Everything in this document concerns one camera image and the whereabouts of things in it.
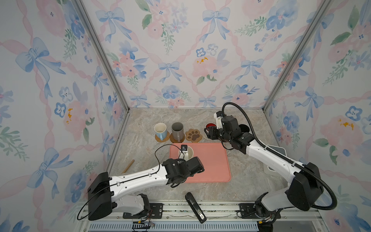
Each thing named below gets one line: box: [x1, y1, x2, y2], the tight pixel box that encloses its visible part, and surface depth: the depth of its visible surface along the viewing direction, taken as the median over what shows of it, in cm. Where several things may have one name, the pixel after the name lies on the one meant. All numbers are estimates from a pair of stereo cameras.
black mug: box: [238, 123, 250, 133], surface depth 98 cm
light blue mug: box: [153, 122, 168, 141], surface depth 97 cm
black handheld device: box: [185, 191, 207, 224], surface depth 73 cm
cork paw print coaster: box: [185, 128, 203, 143], surface depth 105 cm
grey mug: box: [171, 121, 185, 143], surface depth 96 cm
